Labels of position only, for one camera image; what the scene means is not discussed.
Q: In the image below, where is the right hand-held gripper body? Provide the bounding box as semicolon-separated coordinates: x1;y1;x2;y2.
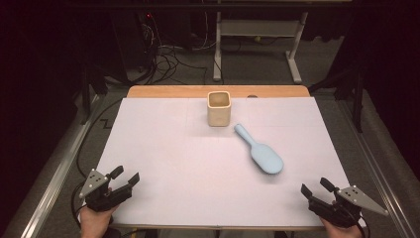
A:
308;186;390;229

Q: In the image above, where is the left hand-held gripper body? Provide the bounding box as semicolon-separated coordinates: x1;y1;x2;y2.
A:
78;169;133;212

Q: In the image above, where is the light blue hairbrush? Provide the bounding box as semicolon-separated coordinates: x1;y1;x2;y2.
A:
233;123;285;176

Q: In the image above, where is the beige square cup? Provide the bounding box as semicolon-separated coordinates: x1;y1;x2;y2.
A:
206;90;232;128

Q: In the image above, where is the person's right hand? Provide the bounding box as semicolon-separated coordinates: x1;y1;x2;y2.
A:
320;217;365;238

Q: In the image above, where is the person's left hand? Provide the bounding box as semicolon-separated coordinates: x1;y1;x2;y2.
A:
78;206;117;238

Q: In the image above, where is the black metal stand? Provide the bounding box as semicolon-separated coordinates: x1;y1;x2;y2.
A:
78;62;110;125
308;62;368;133

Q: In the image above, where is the black equipment box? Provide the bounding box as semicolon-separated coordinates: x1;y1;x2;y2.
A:
110;11;148;82

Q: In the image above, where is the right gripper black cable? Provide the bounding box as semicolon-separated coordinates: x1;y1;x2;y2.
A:
355;214;370;238

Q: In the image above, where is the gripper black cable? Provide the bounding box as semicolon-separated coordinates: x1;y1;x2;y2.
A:
69;98;124;229
355;214;370;238

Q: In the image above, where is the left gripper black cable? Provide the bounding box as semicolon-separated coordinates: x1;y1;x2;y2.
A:
69;98;124;229

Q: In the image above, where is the metal floor rail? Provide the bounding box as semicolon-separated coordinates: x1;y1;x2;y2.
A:
336;98;420;238
19;93;100;238

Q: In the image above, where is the tangle of floor cables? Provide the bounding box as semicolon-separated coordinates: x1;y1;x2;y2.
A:
138;13;209;85

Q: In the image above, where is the white metal desk frame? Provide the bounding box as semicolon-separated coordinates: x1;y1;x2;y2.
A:
212;0;310;85

